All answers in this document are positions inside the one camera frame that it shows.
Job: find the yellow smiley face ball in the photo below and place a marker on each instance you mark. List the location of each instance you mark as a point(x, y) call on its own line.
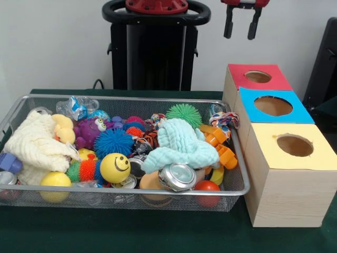
point(113, 168)

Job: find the plain yellow ball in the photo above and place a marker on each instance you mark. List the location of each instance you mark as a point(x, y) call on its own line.
point(55, 180)

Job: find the crushed silver can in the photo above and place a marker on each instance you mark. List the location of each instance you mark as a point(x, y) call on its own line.
point(176, 176)

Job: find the red ball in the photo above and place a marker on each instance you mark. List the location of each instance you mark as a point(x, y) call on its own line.
point(206, 185)

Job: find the wooden box with three holes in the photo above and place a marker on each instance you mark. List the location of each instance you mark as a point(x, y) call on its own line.
point(289, 197)

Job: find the green spiky rubber ball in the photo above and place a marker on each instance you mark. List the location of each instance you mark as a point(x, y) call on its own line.
point(184, 112)

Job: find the colourful dotted cloth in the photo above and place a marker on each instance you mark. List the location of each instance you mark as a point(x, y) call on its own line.
point(221, 120)

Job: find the orange plastic toy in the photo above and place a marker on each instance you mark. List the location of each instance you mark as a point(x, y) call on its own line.
point(226, 158)

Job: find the blue spiky rubber ball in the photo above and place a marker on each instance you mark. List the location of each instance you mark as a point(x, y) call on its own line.
point(113, 143)

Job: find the dark green table cloth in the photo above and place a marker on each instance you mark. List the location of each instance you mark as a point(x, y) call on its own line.
point(158, 232)
point(329, 105)

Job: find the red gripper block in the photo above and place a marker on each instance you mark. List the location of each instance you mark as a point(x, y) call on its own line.
point(229, 2)

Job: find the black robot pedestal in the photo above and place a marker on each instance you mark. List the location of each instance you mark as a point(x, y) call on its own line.
point(155, 52)

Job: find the light blue muslin cloth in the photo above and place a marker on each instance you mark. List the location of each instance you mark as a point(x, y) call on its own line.
point(181, 147)

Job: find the purple monster toy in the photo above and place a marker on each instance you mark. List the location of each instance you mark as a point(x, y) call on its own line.
point(85, 131)

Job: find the cream muslin cloth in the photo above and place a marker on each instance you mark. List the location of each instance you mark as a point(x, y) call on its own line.
point(34, 145)

